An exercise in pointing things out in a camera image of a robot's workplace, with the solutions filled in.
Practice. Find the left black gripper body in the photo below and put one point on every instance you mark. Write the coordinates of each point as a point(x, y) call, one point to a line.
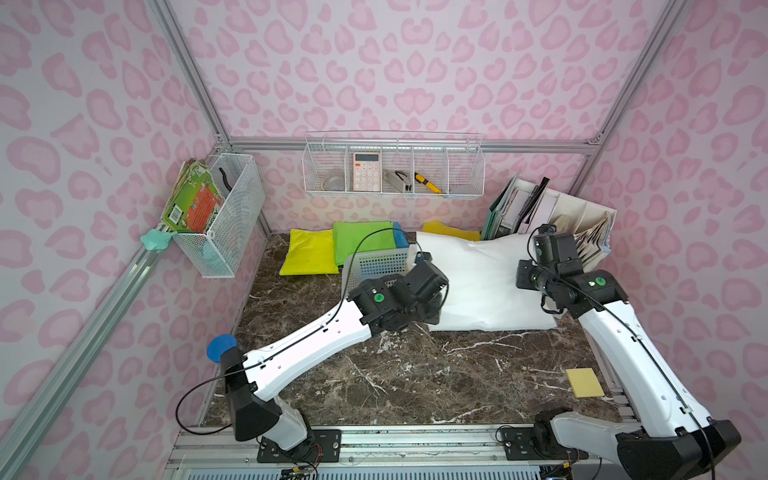
point(435, 285)

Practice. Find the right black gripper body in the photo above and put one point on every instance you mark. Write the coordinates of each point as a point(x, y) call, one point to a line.
point(527, 276)

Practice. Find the white perforated plastic basket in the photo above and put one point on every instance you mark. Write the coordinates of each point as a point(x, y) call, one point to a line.
point(376, 264)

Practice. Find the white raincoat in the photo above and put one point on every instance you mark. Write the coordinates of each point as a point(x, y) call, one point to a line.
point(483, 295)

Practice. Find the green raincoat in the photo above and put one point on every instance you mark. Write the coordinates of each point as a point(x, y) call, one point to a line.
point(349, 238)

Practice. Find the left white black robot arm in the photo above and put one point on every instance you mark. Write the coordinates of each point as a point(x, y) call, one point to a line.
point(253, 380)

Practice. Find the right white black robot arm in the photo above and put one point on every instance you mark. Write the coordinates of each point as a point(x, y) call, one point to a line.
point(673, 436)

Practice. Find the blue folded raincoat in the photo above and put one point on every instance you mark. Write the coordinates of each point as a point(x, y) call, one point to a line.
point(400, 237)

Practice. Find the lime yellow folded raincoat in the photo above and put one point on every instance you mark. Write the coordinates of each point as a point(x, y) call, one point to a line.
point(310, 253)

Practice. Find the stack of beige papers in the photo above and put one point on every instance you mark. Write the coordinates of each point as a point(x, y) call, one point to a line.
point(593, 243)

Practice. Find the white desktop file organizer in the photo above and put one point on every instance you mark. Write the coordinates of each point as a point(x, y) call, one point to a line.
point(531, 205)

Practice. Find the green file folder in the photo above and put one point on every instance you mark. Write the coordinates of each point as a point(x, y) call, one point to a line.
point(495, 211)

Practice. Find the yellow sticky note pad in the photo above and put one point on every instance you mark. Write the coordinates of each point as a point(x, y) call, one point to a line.
point(584, 383)

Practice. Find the grey stapler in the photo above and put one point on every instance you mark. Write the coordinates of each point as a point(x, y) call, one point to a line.
point(399, 180)

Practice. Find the yellow black utility knife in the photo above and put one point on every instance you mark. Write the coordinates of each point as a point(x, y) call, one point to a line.
point(427, 183)

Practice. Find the pink white calculator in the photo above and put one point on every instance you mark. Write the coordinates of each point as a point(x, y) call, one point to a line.
point(366, 171)

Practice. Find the blue lidded jar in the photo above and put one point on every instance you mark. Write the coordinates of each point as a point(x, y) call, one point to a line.
point(219, 345)

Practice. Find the green red booklet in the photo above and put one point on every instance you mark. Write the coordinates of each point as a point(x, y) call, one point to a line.
point(195, 201)

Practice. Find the white wire wall shelf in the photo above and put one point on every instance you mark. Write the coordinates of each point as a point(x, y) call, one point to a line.
point(455, 162)

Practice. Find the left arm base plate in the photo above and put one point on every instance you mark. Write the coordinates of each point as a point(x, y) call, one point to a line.
point(322, 446)

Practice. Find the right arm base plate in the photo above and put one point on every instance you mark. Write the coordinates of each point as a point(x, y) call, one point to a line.
point(522, 444)

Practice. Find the white mesh wall basket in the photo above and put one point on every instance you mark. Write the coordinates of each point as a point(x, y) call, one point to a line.
point(219, 252)

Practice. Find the mint green wall hook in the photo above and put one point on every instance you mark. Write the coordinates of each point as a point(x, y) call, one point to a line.
point(157, 240)

